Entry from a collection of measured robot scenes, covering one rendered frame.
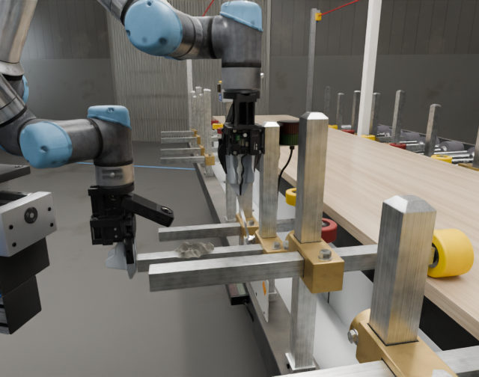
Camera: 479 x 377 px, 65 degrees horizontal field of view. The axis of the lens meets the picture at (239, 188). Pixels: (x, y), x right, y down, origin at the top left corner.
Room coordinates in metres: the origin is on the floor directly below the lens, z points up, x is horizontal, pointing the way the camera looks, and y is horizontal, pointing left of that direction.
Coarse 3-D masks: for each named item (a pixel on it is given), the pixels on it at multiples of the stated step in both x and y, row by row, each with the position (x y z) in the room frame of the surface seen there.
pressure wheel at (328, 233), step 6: (324, 222) 0.82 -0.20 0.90; (330, 222) 0.82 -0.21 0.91; (324, 228) 0.78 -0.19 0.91; (330, 228) 0.78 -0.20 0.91; (336, 228) 0.79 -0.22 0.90; (324, 234) 0.77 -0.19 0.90; (330, 234) 0.78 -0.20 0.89; (336, 234) 0.80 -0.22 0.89; (324, 240) 0.77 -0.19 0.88; (330, 240) 0.78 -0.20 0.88
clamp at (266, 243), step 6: (258, 234) 0.83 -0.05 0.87; (276, 234) 0.83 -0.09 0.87; (258, 240) 0.81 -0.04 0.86; (264, 240) 0.80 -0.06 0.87; (270, 240) 0.80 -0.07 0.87; (276, 240) 0.80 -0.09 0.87; (264, 246) 0.77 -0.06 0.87; (270, 246) 0.77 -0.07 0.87; (282, 246) 0.77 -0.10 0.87; (264, 252) 0.76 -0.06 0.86; (270, 252) 0.74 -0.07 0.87; (276, 252) 0.74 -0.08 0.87; (282, 252) 0.75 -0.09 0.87
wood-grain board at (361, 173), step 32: (352, 160) 1.54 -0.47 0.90; (384, 160) 1.54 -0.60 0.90; (416, 160) 1.54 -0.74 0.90; (352, 192) 1.08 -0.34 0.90; (384, 192) 1.08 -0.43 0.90; (416, 192) 1.08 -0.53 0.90; (448, 192) 1.08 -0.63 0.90; (352, 224) 0.83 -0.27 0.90; (448, 224) 0.82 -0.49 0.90; (448, 288) 0.54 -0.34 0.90
